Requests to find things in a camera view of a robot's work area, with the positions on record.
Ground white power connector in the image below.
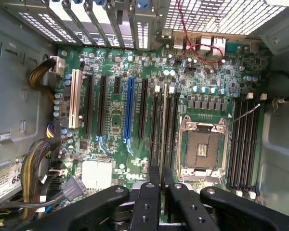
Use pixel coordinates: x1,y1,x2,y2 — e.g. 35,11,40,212
49,55,66,76

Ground thin metal locking lever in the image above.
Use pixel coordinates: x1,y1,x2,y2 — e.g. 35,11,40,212
227,103,261,127

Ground blue expansion slot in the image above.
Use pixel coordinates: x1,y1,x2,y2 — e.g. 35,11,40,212
123,77,136,143

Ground black RAM slot white latch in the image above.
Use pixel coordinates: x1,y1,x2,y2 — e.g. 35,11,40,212
148,86,161,167
233,92,254,197
246,93,267,198
165,86,175,174

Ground black plug with grey cable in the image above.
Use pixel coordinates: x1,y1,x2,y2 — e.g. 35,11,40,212
0,176,85,210

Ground silver rear port block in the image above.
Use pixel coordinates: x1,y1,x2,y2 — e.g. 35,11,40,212
199,35,227,53

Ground short black expansion slot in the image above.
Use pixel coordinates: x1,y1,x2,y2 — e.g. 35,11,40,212
113,77,121,95

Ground blue plastic bracket clip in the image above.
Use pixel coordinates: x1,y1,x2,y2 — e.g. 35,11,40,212
135,0,152,17

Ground red black twisted wire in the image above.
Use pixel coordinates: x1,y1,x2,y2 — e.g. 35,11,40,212
176,10,226,65

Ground long black expansion slot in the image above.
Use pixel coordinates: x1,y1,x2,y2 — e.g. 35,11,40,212
137,78,149,140
97,75,108,136

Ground grey metal PC case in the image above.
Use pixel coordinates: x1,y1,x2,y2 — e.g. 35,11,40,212
0,0,289,231

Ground silver CPU socket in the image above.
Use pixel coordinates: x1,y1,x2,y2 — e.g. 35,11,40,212
179,115,230,183

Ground green motherboard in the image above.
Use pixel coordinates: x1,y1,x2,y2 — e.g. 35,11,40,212
54,47,270,217

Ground silver chipset heatsink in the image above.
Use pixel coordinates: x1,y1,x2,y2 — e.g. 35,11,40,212
81,159,113,191

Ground blue rear serial port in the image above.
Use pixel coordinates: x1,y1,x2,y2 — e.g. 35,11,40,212
226,41,242,53

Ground thick yellow black wire bundle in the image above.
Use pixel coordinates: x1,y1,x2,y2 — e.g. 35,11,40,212
19,139,61,218

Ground grey box with white label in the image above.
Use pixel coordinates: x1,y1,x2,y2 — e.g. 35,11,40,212
0,155,24,201

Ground white expansion slot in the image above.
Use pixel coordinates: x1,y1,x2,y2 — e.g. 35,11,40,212
68,68,83,129

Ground black looped cable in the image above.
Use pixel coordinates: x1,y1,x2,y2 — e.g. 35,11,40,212
266,70,289,103

